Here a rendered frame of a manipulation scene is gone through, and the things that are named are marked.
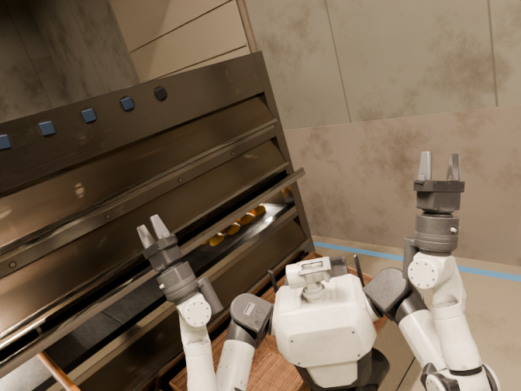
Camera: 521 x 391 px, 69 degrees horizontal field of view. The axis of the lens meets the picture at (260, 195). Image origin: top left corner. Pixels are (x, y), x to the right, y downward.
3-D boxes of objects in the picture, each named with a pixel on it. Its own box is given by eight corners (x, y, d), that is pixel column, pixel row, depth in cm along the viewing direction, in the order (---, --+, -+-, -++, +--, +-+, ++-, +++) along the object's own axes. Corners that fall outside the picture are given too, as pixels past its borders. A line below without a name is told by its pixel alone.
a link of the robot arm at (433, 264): (446, 239, 77) (443, 294, 78) (464, 234, 85) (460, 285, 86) (393, 232, 85) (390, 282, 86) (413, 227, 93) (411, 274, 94)
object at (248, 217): (158, 236, 254) (155, 229, 252) (211, 205, 285) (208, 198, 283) (215, 247, 211) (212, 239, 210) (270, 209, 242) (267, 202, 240)
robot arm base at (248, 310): (229, 347, 118) (235, 312, 125) (270, 352, 117) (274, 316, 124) (225, 327, 106) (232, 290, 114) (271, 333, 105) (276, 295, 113)
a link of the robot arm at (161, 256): (161, 242, 106) (181, 280, 105) (131, 257, 99) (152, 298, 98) (183, 228, 97) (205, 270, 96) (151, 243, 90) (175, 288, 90)
